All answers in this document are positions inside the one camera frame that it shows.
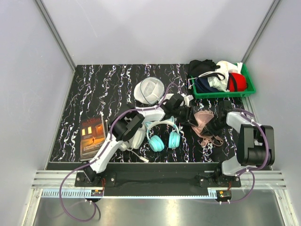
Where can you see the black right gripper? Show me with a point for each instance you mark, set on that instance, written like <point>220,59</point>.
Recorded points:
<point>210,128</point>

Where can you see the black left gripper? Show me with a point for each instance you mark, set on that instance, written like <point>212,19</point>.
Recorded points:
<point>192,119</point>

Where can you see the pink lace bra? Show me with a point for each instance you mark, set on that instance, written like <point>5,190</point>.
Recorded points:
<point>203,118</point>

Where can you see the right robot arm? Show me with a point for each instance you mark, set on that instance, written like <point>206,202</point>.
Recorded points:
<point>255,147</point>

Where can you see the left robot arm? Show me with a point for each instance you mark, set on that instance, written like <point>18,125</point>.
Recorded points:
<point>137,122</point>

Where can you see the red bra in bin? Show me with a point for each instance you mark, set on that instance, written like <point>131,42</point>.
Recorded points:
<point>237,82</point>

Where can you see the navy garment in bin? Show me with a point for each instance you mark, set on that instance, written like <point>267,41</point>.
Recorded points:
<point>202,86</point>

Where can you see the black garment in bin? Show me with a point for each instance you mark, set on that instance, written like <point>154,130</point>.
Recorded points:
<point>197,67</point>

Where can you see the green plastic bin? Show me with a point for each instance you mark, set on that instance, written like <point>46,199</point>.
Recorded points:
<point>250,90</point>

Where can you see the teal cat-ear headphones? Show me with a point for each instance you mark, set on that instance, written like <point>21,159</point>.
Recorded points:
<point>158,132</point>

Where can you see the white over-ear headphones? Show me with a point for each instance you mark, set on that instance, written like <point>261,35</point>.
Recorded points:
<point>136,141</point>

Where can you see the paperback book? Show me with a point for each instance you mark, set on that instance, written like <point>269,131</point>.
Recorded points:
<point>92,136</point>

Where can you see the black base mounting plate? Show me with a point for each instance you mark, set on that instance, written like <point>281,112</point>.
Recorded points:
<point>158,179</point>

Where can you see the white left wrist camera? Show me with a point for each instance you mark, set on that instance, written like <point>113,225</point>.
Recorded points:
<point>187,99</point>

